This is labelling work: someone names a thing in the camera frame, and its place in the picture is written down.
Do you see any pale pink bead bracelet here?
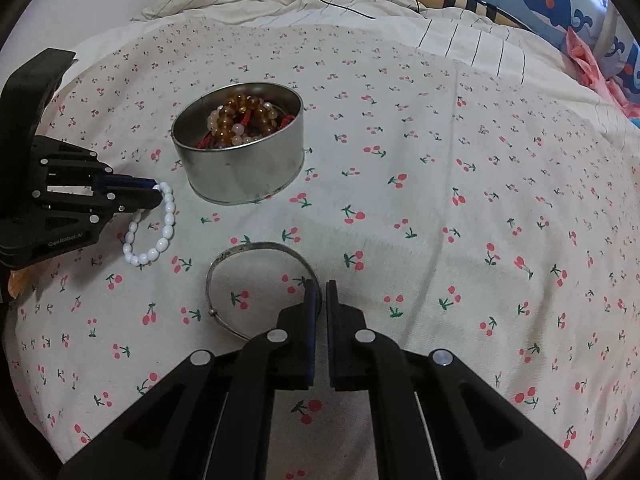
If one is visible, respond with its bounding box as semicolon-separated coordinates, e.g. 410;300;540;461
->
206;104;262;148

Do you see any red cord bracelet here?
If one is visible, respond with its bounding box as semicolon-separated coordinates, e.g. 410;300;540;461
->
192;109;297;152

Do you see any amber bead bracelet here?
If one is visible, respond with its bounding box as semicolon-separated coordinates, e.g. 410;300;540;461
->
220;91;301;137

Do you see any tan navy striped pillow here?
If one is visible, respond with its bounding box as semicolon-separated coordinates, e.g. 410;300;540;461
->
390;0;527;29

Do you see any silver bangle bracelet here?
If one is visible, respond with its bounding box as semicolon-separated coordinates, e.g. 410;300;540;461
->
205;242;322;342

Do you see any white bead bracelet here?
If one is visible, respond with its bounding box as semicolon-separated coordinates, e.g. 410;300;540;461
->
122;182;177;267

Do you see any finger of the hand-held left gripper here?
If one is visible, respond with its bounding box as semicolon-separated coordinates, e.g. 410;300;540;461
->
90;187;166;224
91;174;157;195

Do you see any cherry print bedsheet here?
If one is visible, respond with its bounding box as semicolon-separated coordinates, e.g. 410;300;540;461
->
10;22;640;480

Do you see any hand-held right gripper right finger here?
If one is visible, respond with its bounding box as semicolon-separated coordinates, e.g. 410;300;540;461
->
326;280;586;480

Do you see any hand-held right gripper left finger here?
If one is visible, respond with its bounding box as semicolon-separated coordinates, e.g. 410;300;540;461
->
57;279;324;480

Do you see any round metal tin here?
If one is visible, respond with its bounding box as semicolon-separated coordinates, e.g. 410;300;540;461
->
171;82;306;206

